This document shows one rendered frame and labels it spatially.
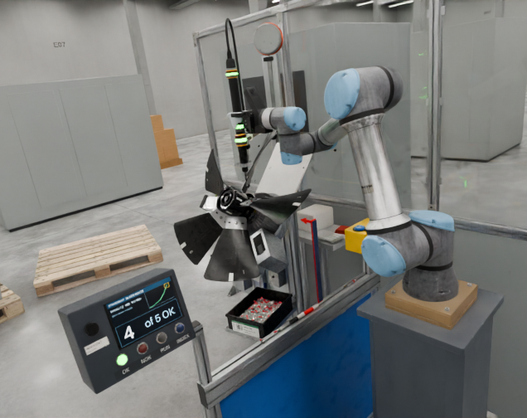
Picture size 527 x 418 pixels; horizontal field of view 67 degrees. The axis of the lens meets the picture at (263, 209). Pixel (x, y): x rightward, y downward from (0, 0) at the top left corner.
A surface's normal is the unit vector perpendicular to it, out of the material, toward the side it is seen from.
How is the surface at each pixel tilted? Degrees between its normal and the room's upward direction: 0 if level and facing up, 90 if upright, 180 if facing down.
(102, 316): 75
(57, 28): 90
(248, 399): 90
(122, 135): 90
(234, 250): 42
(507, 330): 90
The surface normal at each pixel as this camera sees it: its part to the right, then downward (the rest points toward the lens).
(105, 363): 0.61, -0.10
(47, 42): 0.66, 0.15
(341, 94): -0.90, 0.11
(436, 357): -0.71, 0.29
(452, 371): -0.02, 0.31
